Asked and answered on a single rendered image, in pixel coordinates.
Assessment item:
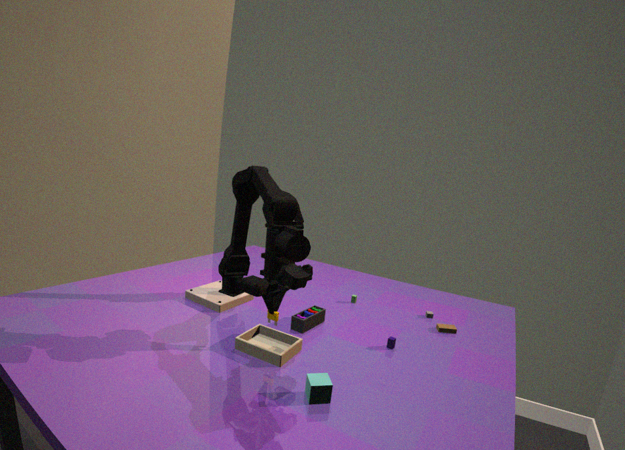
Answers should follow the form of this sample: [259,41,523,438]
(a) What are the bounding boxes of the small teal cube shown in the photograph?
[305,373,333,404]

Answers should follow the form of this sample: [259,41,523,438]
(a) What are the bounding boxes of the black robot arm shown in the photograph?
[218,165,313,297]

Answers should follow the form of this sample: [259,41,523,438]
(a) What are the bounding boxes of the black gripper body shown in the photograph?
[239,250,290,297]

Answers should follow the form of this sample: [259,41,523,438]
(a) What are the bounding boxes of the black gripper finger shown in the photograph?
[274,284,289,311]
[262,289,282,314]

